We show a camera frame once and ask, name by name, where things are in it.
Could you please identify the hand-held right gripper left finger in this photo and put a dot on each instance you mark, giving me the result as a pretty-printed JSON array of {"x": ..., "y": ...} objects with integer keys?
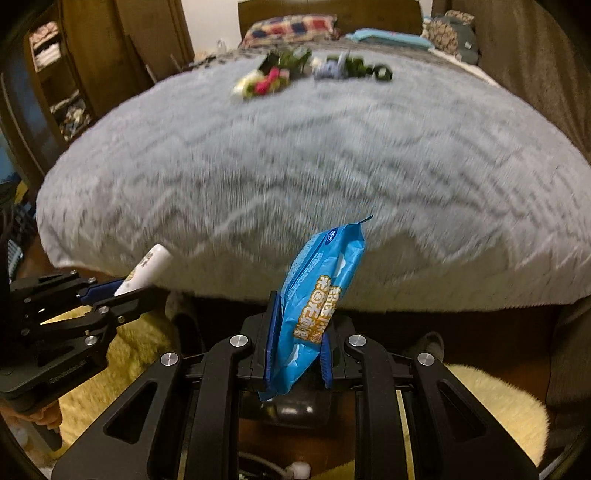
[{"x": 272, "y": 341}]

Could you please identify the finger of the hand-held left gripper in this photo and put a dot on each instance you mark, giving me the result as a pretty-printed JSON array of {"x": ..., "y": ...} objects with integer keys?
[
  {"x": 104, "y": 290},
  {"x": 129, "y": 304}
]

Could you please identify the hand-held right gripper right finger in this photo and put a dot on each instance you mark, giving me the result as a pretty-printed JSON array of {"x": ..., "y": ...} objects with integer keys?
[{"x": 326, "y": 364}]

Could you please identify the white tube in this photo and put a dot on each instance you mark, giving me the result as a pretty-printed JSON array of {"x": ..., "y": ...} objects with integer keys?
[{"x": 143, "y": 270}]

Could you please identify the blue snack packet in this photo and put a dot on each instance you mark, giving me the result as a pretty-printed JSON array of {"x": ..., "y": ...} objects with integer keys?
[{"x": 318, "y": 286}]

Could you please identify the person's left hand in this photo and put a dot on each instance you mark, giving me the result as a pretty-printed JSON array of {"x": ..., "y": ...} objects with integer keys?
[{"x": 46, "y": 417}]

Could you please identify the grey slipper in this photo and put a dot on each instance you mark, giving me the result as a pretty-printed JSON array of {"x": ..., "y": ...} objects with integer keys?
[{"x": 430, "y": 344}]

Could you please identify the grey fluffy blanket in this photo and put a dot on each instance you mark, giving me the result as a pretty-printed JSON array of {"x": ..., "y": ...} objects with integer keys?
[{"x": 300, "y": 175}]

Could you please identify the pile of dark clothes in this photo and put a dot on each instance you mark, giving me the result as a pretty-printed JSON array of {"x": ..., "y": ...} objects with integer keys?
[{"x": 71, "y": 117}]

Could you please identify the cream fluffy rug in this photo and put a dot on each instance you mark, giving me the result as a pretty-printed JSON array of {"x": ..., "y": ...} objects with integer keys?
[{"x": 498, "y": 406}]

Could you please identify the wooden shelf cabinet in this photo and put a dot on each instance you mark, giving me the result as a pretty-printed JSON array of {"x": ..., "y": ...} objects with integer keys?
[{"x": 83, "y": 50}]

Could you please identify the white yellow packet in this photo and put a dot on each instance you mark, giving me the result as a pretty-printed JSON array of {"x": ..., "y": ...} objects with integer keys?
[{"x": 244, "y": 87}]

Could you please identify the stack of folded clothes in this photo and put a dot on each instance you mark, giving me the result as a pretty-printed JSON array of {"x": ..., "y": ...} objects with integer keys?
[{"x": 45, "y": 44}]

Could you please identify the pink packet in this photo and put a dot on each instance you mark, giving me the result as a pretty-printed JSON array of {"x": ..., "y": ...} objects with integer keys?
[{"x": 272, "y": 81}]

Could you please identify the lavender packet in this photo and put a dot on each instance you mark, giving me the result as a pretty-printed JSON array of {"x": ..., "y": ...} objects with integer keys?
[{"x": 328, "y": 68}]

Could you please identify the black green packet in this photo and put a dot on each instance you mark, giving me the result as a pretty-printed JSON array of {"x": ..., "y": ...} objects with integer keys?
[{"x": 291, "y": 60}]

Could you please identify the dark green packet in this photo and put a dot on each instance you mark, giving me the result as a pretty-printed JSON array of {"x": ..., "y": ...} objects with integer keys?
[{"x": 369, "y": 70}]

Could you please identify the checkered pillow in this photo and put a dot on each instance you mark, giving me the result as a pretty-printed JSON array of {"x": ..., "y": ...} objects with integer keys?
[{"x": 288, "y": 30}]

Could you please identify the wooden headboard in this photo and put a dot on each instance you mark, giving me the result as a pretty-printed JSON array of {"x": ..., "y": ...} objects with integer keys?
[{"x": 369, "y": 14}]

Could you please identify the patterned cushion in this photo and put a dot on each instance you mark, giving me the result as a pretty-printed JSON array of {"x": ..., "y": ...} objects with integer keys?
[{"x": 450, "y": 37}]

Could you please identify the brown curtain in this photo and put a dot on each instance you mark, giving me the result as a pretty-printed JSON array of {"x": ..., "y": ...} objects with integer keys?
[{"x": 531, "y": 55}]

